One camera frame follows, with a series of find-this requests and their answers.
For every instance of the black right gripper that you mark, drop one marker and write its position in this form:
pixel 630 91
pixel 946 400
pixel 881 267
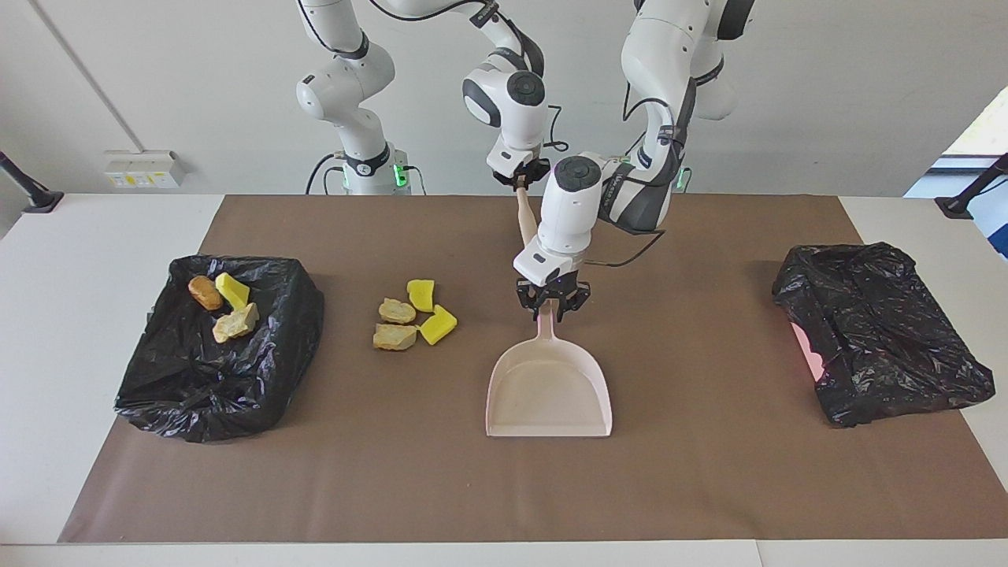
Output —
pixel 524 172

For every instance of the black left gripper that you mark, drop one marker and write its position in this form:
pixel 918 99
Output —
pixel 551 283

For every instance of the beige plastic dustpan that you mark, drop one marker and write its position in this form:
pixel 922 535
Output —
pixel 551 394

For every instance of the beige sponge scrap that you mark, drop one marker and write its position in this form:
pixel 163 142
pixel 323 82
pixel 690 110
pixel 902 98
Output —
pixel 394 337
pixel 397 311

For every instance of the green and yellow sponge scrap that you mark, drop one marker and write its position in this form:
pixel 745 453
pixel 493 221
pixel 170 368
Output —
pixel 233 290

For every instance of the pale jagged sponge scrap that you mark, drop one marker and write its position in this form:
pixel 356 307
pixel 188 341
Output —
pixel 236 323

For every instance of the brown oval sponge lump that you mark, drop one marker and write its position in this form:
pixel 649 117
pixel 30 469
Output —
pixel 205 293

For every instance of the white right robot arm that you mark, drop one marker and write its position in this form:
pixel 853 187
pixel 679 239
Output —
pixel 346 87

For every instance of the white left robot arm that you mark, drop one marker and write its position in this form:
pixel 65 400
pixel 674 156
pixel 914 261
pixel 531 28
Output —
pixel 567 213

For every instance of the black bag over pink bin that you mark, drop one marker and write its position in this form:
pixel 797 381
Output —
pixel 882 331

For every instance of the black bag lined bin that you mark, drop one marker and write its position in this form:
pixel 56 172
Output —
pixel 205 378

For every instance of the brown paper table mat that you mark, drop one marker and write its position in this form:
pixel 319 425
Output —
pixel 669 472

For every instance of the black clamp stand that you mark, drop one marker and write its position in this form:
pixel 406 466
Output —
pixel 957 206
pixel 43 201

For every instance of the white wall socket box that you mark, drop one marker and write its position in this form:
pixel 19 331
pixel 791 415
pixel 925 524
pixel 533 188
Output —
pixel 146 169

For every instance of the white wall conduit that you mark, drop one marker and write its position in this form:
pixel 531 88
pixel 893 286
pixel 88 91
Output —
pixel 87 75

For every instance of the bright window with dark frame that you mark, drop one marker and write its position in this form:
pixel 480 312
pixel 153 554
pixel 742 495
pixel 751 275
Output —
pixel 984 134

